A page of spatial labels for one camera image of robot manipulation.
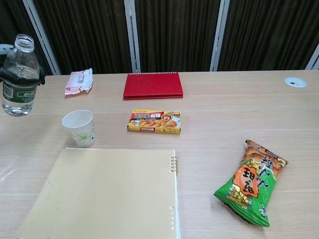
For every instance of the white paper cup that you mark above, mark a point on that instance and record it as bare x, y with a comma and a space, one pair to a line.
79, 132

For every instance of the yellow curry box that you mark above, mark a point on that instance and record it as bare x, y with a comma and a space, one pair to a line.
154, 122

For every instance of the pink wet wipes pack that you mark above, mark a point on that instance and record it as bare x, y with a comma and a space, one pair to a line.
78, 82

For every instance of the green orange snack bag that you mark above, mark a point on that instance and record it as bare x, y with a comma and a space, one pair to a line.
249, 184

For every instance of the black folding screen panel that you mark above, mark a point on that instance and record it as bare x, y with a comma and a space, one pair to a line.
174, 32
87, 32
266, 32
15, 20

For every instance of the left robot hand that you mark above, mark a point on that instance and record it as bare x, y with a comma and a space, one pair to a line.
27, 81

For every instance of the transparent plastic water bottle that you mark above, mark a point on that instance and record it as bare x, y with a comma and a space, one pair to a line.
21, 59

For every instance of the red spiral notebook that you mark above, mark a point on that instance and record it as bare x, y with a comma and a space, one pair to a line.
153, 85

